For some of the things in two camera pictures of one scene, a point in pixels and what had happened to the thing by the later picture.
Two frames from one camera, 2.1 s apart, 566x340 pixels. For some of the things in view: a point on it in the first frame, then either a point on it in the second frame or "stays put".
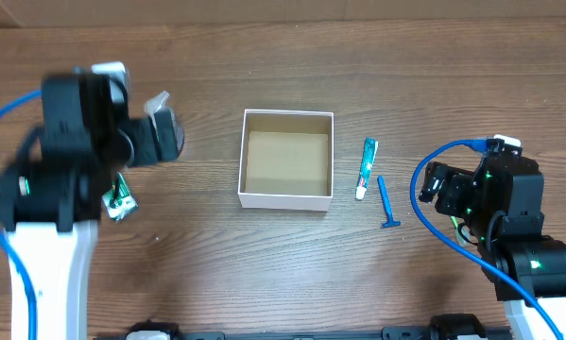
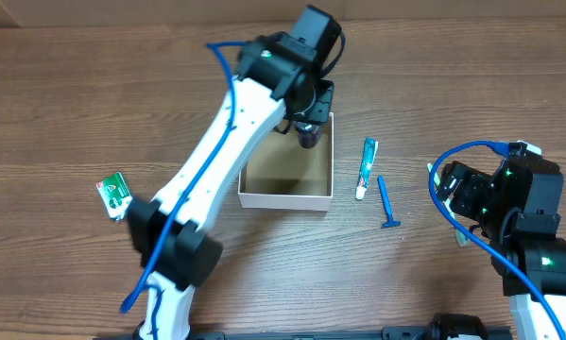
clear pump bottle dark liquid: (167, 131) → (308, 133)
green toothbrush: (466, 232) stays put
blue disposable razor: (386, 204) stays put
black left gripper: (144, 139) → (321, 109)
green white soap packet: (118, 201) stays put
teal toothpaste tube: (369, 149) stays put
